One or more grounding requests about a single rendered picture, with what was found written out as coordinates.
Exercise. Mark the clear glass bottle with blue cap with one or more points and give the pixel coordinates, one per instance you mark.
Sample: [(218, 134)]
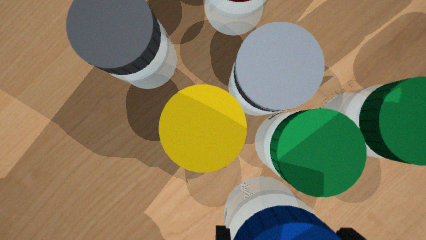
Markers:
[(264, 208)]

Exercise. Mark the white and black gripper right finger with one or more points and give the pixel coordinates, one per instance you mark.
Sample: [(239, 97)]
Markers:
[(349, 234)]

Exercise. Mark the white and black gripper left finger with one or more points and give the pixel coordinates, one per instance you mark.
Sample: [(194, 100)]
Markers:
[(222, 233)]

